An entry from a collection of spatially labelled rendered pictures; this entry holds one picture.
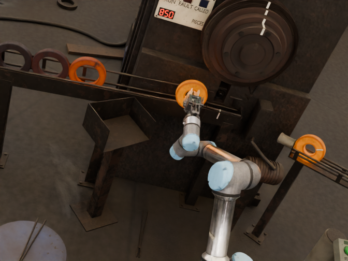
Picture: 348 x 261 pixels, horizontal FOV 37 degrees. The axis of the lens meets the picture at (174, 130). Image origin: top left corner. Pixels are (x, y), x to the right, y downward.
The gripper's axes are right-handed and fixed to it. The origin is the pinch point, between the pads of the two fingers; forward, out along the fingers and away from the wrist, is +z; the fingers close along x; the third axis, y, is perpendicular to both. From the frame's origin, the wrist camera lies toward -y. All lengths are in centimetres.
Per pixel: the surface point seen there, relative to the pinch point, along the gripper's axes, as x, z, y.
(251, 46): -18.6, 9.1, 29.6
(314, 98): -155, 158, -133
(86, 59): 53, 10, -7
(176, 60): 8.8, 20.9, -2.5
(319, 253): -79, -57, -30
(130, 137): 24.5, -22.1, -18.4
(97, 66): 47.5, 9.6, -8.9
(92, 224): 30, -43, -74
